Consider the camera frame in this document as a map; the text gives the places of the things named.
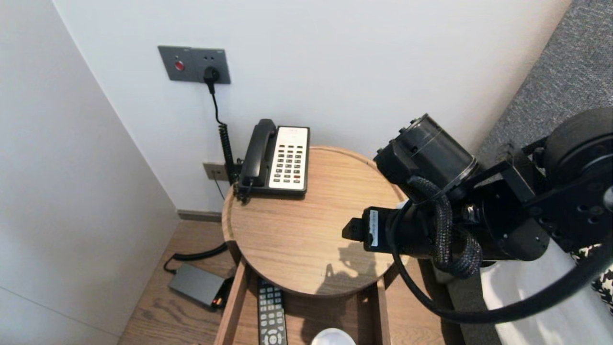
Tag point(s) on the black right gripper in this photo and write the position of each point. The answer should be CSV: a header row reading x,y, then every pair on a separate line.
x,y
412,230

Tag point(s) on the grey fabric bed frame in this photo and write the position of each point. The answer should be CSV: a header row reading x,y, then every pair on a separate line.
x,y
467,330

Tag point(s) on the black remote control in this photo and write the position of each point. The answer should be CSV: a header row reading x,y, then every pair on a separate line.
x,y
272,311

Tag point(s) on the white round lidded box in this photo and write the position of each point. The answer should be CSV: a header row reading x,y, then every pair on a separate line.
x,y
334,338

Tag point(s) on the round wooden side table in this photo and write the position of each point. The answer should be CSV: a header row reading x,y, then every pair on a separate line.
x,y
287,230

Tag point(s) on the grey upholstered headboard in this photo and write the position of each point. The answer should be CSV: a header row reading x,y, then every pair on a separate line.
x,y
565,72

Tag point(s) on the black power plug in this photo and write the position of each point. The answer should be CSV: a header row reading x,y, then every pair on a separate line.
x,y
211,75

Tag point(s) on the grey power adapter brick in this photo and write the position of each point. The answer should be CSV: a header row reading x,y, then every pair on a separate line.
x,y
196,285

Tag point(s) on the beige wall phone socket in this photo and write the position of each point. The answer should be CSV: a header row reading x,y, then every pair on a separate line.
x,y
213,171

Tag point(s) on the grey switch plate red button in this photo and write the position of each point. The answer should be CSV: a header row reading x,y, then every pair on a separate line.
x,y
175,63

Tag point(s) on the curved front wooden drawer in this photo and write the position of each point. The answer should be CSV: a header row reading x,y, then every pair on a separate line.
x,y
306,316

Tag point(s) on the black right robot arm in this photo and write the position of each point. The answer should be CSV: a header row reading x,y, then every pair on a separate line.
x,y
574,201

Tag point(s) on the black and white desk telephone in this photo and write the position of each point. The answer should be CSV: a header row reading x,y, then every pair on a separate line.
x,y
289,160

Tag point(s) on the grey skirting board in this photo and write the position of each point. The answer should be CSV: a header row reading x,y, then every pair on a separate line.
x,y
198,216

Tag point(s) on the black white houndstooth pillow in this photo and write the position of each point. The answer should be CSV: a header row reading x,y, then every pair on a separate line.
x,y
607,287

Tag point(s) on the grey wall power socket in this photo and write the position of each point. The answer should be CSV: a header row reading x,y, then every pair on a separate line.
x,y
218,58

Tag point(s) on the black telephone handset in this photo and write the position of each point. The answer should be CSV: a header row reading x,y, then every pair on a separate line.
x,y
258,148

